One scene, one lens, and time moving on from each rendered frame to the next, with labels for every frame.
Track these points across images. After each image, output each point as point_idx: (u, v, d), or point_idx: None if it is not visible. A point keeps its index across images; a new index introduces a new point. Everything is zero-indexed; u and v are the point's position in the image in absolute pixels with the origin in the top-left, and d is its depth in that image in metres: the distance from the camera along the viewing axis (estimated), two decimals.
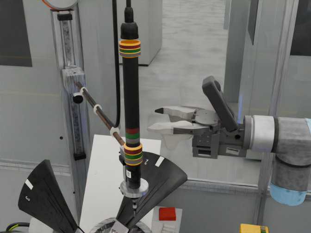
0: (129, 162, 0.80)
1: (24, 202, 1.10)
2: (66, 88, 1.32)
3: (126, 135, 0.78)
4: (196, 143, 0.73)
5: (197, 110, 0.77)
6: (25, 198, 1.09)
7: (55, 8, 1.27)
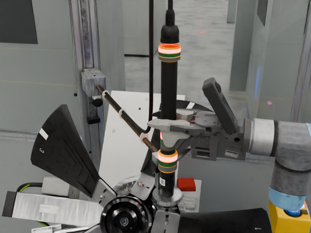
0: (164, 170, 0.77)
1: (38, 156, 0.99)
2: (85, 91, 1.30)
3: (162, 142, 0.75)
4: (195, 144, 0.73)
5: (195, 112, 0.76)
6: (39, 150, 0.98)
7: None
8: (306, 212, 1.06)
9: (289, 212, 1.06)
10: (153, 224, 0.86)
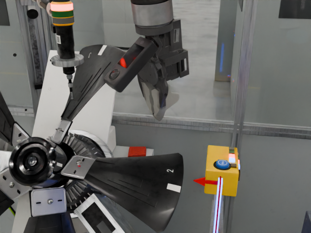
0: (56, 21, 0.70)
1: (85, 53, 0.98)
2: (19, 2, 1.22)
3: None
4: (175, 74, 0.70)
5: (141, 79, 0.72)
6: (89, 52, 0.97)
7: None
8: (234, 165, 1.07)
9: (218, 165, 1.06)
10: (44, 189, 0.85)
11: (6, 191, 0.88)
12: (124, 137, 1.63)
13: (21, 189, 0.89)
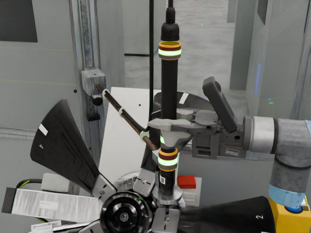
0: (164, 168, 0.77)
1: None
2: (85, 90, 1.29)
3: (162, 140, 0.75)
4: (195, 143, 0.73)
5: (195, 111, 0.76)
6: None
7: None
8: (307, 208, 1.06)
9: (290, 208, 1.06)
10: None
11: None
12: None
13: None
